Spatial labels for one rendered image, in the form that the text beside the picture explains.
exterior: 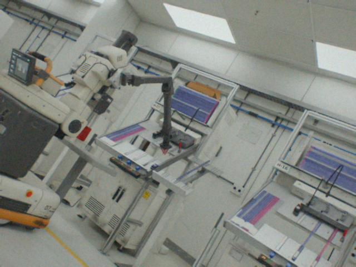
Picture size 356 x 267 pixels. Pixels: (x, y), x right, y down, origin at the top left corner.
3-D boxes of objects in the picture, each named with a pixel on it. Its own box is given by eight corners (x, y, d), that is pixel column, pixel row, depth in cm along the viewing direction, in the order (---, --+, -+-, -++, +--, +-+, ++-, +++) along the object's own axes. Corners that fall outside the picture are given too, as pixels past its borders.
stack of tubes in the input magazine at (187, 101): (204, 123, 332) (218, 100, 336) (165, 105, 359) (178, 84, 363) (208, 128, 343) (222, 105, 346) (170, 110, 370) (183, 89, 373)
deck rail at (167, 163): (147, 177, 286) (148, 171, 284) (146, 176, 288) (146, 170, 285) (198, 149, 337) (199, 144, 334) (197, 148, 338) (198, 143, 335)
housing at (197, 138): (194, 151, 335) (196, 138, 329) (158, 131, 361) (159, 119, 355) (199, 148, 341) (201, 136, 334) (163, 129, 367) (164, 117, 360)
